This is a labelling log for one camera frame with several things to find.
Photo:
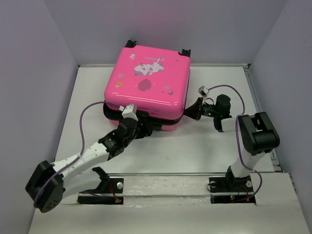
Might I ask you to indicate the pink suitcase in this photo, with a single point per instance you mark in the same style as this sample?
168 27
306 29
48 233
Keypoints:
155 80

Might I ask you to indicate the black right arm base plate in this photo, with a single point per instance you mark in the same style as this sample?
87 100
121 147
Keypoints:
232 192

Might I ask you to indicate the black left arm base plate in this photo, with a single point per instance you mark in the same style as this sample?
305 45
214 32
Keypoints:
112 194

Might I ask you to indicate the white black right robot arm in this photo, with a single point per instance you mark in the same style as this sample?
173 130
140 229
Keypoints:
255 137

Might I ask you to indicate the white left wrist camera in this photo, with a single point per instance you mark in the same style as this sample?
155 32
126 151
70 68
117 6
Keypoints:
129 111

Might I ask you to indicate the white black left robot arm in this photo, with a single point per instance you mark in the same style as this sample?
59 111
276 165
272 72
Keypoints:
51 182

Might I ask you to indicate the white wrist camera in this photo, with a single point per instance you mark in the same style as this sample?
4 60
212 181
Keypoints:
203 91
129 111

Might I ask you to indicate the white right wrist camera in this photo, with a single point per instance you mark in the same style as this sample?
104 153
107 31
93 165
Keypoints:
203 91

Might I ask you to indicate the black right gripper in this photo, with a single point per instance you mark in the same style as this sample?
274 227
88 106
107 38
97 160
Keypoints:
192 111

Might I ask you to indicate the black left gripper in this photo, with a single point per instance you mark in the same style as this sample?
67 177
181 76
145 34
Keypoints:
145 131

